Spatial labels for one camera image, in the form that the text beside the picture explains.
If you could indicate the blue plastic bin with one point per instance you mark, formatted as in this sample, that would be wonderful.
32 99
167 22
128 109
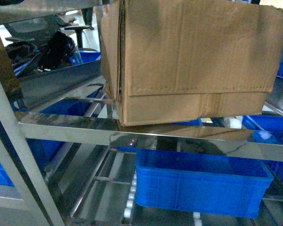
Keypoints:
266 129
204 183

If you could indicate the brown cardboard box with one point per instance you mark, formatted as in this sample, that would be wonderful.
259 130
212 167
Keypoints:
178 60

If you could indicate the steel shelf rack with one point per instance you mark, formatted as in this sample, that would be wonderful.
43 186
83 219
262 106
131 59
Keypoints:
67 153

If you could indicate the black office chair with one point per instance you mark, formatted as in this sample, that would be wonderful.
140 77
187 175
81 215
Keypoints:
40 30

